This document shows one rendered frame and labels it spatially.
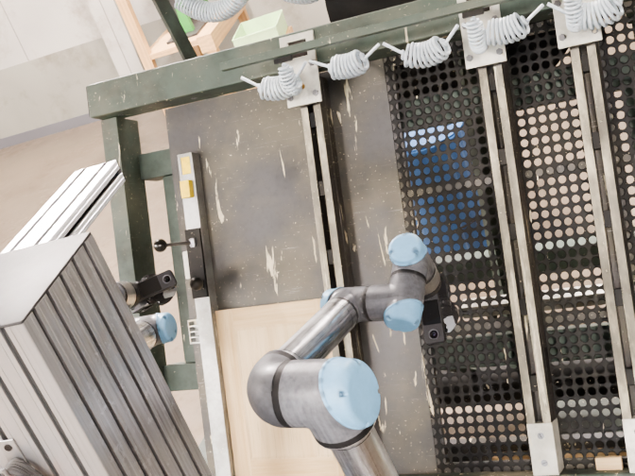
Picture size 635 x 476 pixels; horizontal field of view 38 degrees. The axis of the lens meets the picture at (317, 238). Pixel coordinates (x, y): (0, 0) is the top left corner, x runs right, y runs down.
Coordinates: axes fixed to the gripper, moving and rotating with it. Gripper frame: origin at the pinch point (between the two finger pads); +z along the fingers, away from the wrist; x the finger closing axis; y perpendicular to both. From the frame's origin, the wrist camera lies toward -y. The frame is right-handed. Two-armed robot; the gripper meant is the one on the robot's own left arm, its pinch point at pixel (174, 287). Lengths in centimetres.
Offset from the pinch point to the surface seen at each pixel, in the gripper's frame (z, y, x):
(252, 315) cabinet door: 10.3, -13.2, 16.3
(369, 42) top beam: 2, -81, -29
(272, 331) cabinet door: 10.5, -16.7, 22.7
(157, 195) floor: 429, 246, -181
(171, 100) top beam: 4, -22, -49
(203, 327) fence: 8.2, 1.7, 12.5
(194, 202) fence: 8.2, -12.4, -20.6
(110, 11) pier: 595, 303, -447
